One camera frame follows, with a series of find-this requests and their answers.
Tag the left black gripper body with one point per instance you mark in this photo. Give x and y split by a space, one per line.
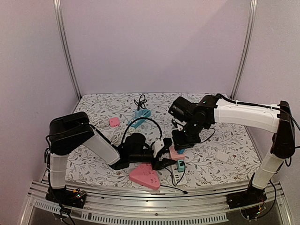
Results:
157 162

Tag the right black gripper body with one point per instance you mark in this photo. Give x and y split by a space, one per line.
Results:
180 142

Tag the pink cube socket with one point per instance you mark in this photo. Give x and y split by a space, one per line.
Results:
174 155

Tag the blue plug adapter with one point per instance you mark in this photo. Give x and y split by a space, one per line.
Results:
181 151

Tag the pink power strip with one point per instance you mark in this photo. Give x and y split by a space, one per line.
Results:
144 175

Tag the teal small adapter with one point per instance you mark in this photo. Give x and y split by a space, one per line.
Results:
180 166

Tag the white power strip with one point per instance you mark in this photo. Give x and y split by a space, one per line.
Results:
179 178

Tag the teal power strip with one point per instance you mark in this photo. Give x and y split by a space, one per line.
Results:
136 122

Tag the light blue charger plug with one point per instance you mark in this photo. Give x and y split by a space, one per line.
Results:
138 113

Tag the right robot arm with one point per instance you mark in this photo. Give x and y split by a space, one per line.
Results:
212 109

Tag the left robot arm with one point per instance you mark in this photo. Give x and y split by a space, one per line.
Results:
74 136

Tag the pink flat plug adapter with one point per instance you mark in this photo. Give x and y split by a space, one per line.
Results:
114 122

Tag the white square adapter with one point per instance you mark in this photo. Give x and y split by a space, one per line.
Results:
222 156

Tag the floral table mat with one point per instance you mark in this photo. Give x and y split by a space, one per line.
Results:
202 166

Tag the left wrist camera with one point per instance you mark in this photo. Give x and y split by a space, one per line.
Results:
161 146

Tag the aluminium front rail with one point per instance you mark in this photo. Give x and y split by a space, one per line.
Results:
198 206

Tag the right aluminium frame post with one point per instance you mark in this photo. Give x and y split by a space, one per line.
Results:
245 49

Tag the aluminium frame post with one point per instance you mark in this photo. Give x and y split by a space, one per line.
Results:
245 49
65 47

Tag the left aluminium frame post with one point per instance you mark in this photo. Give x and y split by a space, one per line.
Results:
65 47

